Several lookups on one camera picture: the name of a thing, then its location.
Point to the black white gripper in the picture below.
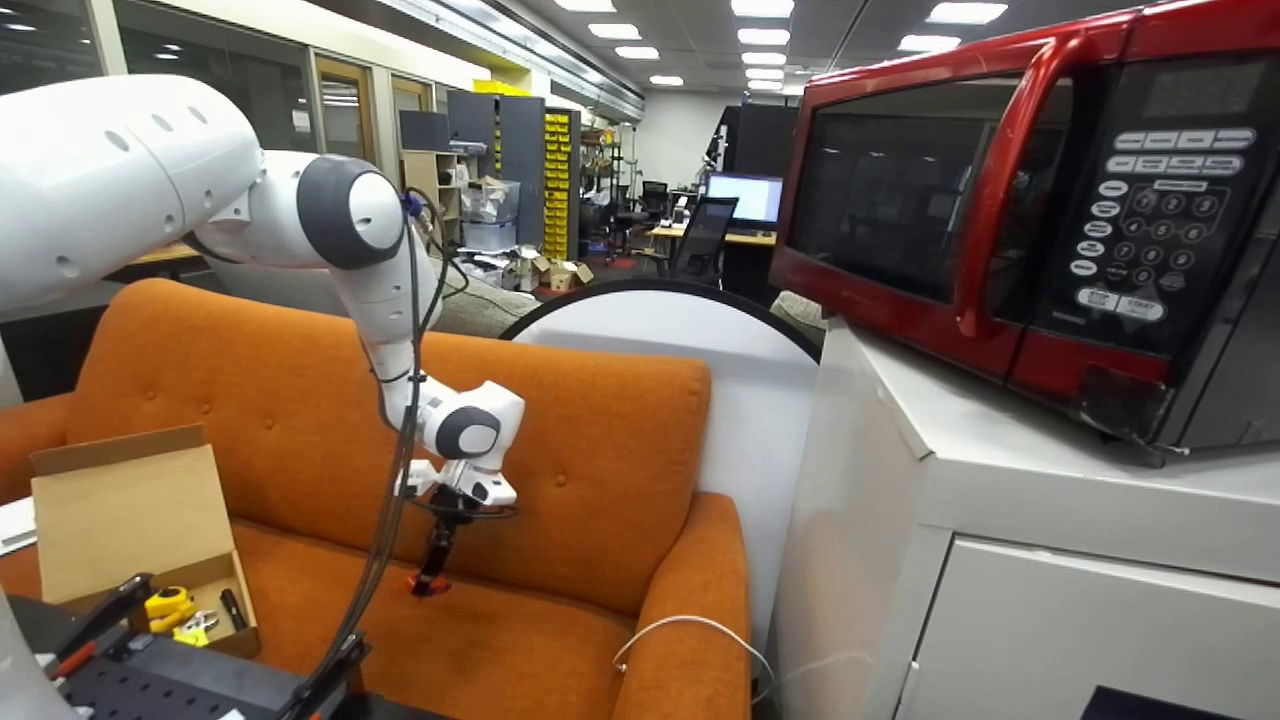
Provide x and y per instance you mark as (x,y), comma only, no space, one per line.
(460,495)

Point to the small orange red object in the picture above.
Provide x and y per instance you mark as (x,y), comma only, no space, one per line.
(425,585)

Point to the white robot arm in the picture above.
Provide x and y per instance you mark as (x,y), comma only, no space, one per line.
(104,169)

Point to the orange fabric sofa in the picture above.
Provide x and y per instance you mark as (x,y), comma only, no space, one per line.
(615,588)

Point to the open small cardboard box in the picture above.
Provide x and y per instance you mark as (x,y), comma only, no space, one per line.
(126,505)

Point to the round white reflector disc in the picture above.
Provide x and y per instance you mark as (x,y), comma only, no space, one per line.
(761,393)

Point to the black mounting plate with clamps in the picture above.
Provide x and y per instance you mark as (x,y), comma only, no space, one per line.
(104,664)

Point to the computer monitor on desk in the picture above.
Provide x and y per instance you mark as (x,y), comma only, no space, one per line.
(754,198)

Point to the white cabinet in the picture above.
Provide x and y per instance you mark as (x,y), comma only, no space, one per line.
(963,552)

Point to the red black microwave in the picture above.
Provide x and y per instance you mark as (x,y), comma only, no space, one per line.
(1086,213)

